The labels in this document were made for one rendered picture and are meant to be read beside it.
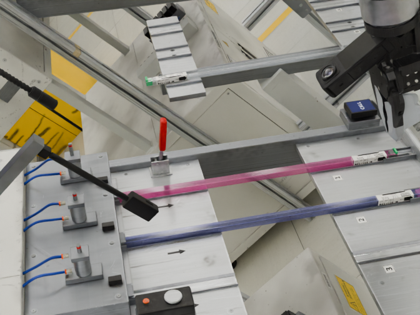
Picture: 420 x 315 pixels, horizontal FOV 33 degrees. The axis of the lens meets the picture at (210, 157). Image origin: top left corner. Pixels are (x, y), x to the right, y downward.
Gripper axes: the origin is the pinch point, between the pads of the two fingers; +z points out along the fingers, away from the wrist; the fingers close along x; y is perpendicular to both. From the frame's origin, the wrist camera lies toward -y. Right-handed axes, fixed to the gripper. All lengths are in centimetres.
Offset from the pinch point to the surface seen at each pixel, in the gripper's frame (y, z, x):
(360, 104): 2.3, 9.6, 22.0
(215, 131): -23, 58, 96
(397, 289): -8.1, 11.8, -18.0
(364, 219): -7.2, 12.0, -3.3
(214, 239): -30.5, 6.6, -1.9
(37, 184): -54, -5, 11
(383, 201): -3.0, 12.2, -0.7
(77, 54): -52, 16, 92
